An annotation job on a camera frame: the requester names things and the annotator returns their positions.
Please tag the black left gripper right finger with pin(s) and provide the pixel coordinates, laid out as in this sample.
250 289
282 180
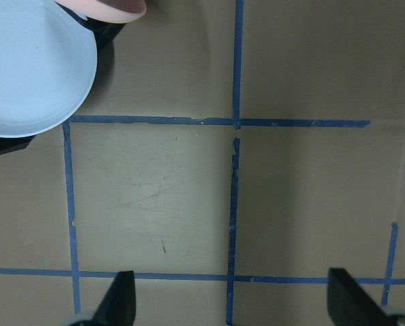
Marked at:
348 304

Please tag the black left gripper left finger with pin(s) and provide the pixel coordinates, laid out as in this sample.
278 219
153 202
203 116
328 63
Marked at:
118 306

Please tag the light blue plate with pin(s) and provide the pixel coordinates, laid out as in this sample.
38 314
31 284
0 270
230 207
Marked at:
32 68

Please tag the pink plate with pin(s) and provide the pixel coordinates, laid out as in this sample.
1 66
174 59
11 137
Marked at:
119 12

